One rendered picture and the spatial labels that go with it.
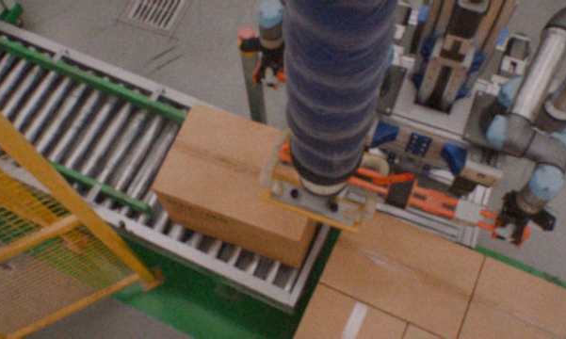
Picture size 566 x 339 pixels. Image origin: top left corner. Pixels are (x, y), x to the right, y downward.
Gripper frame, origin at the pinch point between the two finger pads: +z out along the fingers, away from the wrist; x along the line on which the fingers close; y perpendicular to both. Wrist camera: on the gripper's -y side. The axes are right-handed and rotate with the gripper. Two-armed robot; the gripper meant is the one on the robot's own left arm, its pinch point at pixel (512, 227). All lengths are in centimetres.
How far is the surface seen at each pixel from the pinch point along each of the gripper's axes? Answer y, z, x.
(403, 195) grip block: 33.9, -1.5, 3.1
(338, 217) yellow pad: 51, 11, 13
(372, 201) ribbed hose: 42.3, 4.2, 6.4
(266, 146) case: 88, 30, -11
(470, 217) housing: 12.9, -1.3, 2.2
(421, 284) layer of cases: 13, 71, 7
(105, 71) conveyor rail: 187, 66, -35
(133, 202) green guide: 139, 61, 22
